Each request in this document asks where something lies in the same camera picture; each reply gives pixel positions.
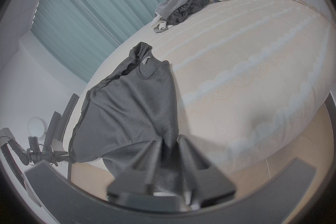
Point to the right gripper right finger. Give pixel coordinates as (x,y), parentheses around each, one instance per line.
(204,183)

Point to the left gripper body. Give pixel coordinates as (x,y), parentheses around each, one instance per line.
(47,156)

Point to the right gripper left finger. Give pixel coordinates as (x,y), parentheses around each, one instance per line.
(136,181)

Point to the black polo shirt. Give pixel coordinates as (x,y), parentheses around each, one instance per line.
(131,107)

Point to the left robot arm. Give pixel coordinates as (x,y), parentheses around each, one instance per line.
(21,152)

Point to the bed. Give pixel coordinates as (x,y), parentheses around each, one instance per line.
(249,60)

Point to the pile of clothes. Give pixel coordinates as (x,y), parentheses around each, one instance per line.
(181,7)

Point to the round white mirror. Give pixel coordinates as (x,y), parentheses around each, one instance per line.
(36,127)

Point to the black chest of drawers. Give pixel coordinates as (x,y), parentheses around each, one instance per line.
(68,115)

